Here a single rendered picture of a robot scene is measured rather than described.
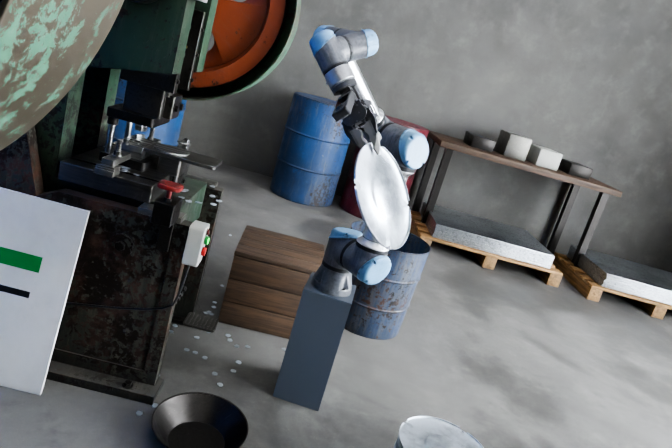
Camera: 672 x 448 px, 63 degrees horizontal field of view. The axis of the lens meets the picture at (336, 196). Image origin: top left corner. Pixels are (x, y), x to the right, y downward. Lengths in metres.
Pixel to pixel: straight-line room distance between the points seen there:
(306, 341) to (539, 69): 4.05
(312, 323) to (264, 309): 0.53
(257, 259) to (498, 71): 3.57
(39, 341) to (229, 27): 1.33
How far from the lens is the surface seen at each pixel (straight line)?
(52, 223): 1.93
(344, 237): 1.92
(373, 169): 1.45
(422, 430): 1.89
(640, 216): 6.19
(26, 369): 2.05
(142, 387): 2.07
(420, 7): 5.30
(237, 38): 2.33
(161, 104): 1.95
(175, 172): 2.00
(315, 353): 2.07
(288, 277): 2.44
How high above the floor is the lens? 1.24
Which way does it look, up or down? 13 degrees down
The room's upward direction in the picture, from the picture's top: 16 degrees clockwise
